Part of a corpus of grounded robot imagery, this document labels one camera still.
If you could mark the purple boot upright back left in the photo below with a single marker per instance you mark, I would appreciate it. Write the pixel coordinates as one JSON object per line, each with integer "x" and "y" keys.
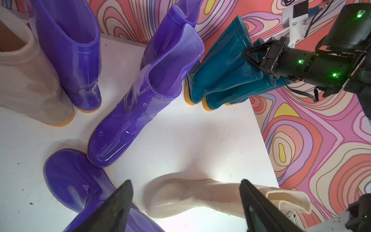
{"x": 69, "y": 34}

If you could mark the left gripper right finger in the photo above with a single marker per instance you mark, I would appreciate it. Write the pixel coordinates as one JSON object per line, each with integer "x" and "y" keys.
{"x": 261, "y": 215}

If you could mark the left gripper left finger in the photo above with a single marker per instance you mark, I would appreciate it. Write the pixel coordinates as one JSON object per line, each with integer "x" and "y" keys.
{"x": 112, "y": 215}

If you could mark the purple boot leaning centre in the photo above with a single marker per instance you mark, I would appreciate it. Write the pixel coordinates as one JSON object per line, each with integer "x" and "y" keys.
{"x": 155, "y": 87}

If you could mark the purple boot front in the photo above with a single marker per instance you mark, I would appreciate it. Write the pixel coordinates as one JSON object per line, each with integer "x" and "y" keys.
{"x": 83, "y": 188}

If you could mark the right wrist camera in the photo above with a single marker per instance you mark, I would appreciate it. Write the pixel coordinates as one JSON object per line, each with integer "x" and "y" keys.
{"x": 296, "y": 17}

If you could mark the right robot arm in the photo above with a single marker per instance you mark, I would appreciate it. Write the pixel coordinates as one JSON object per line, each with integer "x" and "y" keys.
{"x": 341, "y": 60}

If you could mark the purple boot back centre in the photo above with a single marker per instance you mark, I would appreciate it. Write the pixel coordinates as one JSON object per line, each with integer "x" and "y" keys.
{"x": 169, "y": 30}

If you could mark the beige boot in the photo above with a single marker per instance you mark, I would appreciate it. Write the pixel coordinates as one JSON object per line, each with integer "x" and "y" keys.
{"x": 29, "y": 83}
{"x": 175, "y": 196}

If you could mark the teal boot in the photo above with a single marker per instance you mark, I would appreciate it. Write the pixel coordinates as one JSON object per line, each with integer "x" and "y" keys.
{"x": 232, "y": 102}
{"x": 237, "y": 26}
{"x": 225, "y": 75}

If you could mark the beige boot front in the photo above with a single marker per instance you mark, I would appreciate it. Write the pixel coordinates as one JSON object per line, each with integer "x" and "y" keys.
{"x": 175, "y": 196}

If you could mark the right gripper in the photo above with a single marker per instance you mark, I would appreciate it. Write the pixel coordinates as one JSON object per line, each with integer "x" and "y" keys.
{"x": 277, "y": 58}

